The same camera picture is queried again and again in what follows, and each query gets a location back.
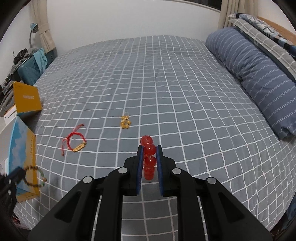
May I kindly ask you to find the stack of grey devices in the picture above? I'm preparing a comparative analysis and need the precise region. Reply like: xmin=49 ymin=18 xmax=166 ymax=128
xmin=0 ymin=67 xmax=18 ymax=112

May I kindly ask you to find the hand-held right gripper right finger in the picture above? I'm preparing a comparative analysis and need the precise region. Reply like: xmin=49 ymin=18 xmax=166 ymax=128
xmin=156 ymin=145 xmax=273 ymax=241

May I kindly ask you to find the dark window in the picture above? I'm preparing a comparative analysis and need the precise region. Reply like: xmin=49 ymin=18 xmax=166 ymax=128
xmin=180 ymin=0 xmax=222 ymax=11

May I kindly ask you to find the wooden bead bracelet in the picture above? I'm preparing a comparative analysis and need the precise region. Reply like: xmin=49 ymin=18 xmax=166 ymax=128
xmin=23 ymin=165 xmax=48 ymax=188

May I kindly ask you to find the teal cloth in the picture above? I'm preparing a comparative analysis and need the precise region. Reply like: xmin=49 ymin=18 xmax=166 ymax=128
xmin=32 ymin=48 xmax=48 ymax=75

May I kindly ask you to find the wooden headboard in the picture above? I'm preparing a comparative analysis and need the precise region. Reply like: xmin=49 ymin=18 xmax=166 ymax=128
xmin=257 ymin=16 xmax=296 ymax=47

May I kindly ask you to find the small gold charm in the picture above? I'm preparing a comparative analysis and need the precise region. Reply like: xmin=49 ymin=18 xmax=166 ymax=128
xmin=120 ymin=112 xmax=132 ymax=129

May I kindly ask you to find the blue desk lamp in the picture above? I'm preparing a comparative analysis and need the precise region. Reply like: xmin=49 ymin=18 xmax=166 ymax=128
xmin=29 ymin=22 xmax=40 ymax=49

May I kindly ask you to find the beige curtain beside lamp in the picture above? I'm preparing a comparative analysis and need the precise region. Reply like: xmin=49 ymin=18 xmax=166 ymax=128
xmin=30 ymin=0 xmax=57 ymax=55

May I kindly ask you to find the dark grey bag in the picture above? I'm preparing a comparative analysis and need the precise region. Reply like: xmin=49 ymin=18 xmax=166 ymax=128
xmin=13 ymin=47 xmax=35 ymax=64

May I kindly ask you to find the blue white patterned pillow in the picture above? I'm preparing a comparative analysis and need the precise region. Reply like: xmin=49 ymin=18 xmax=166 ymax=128
xmin=228 ymin=13 xmax=296 ymax=49

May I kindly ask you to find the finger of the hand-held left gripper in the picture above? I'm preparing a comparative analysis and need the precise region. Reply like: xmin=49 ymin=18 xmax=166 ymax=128
xmin=0 ymin=184 xmax=18 ymax=209
xmin=0 ymin=167 xmax=26 ymax=186

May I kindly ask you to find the grey checked pillow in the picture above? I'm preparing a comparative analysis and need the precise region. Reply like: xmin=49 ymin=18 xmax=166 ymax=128
xmin=228 ymin=18 xmax=296 ymax=81

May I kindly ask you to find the blue suitcase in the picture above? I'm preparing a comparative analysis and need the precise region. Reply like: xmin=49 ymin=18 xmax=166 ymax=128
xmin=17 ymin=54 xmax=44 ymax=87

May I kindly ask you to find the grey checked bed sheet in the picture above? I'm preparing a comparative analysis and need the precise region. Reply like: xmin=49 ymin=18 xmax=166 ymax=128
xmin=13 ymin=35 xmax=296 ymax=241

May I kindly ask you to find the red bead bracelet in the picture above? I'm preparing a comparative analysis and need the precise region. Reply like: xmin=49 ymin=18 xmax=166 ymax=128
xmin=141 ymin=135 xmax=156 ymax=181

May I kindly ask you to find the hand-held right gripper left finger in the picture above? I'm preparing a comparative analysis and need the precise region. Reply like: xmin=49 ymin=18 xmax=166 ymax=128
xmin=30 ymin=144 xmax=144 ymax=241

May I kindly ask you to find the blue striped pillow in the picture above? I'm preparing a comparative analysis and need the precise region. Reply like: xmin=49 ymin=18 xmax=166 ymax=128
xmin=205 ymin=27 xmax=296 ymax=139

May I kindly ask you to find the blue and yellow cardboard box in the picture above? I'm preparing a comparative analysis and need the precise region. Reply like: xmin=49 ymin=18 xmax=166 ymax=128
xmin=0 ymin=81 xmax=43 ymax=202

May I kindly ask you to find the beige curtain beside headboard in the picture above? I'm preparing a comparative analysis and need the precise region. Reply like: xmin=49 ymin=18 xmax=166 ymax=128
xmin=218 ymin=0 xmax=241 ymax=29

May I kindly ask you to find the red cord bracelet gold bar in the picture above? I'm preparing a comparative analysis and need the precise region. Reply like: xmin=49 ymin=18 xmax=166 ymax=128
xmin=61 ymin=124 xmax=88 ymax=157

